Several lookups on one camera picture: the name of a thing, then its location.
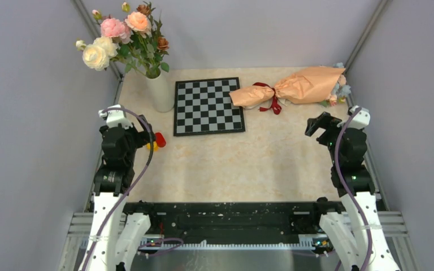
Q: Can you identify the orange paper bouquet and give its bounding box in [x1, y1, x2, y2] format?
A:
[230, 63, 351, 109]

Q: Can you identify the dark red ribbon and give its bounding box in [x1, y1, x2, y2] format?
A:
[253, 82, 282, 115]

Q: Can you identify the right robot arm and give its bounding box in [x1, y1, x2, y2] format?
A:
[305, 108, 400, 270]

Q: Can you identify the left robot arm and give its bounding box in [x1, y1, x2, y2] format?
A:
[79, 115, 159, 270]

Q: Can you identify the white ceramic vase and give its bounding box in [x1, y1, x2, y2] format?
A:
[146, 72, 175, 112]

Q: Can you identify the flower bunch in vase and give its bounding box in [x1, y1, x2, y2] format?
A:
[75, 1, 170, 79]

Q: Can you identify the red yellow toy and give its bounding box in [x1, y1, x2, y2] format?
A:
[146, 132, 167, 151]

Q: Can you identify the black white checkerboard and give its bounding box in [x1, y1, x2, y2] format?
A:
[173, 77, 246, 137]

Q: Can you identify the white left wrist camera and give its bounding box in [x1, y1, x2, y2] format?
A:
[98, 104, 133, 130]

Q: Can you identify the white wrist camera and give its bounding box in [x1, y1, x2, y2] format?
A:
[98, 104, 133, 130]
[337, 106, 371, 130]

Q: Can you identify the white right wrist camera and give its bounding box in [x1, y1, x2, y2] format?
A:
[337, 106, 371, 130]

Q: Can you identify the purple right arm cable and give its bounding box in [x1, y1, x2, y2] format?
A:
[333, 107, 373, 271]

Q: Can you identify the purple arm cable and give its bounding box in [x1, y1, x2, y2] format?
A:
[80, 107, 184, 271]
[333, 107, 373, 271]

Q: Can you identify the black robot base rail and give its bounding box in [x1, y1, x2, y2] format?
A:
[124, 198, 344, 244]

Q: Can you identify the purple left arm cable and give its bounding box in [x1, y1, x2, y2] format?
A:
[80, 107, 184, 271]

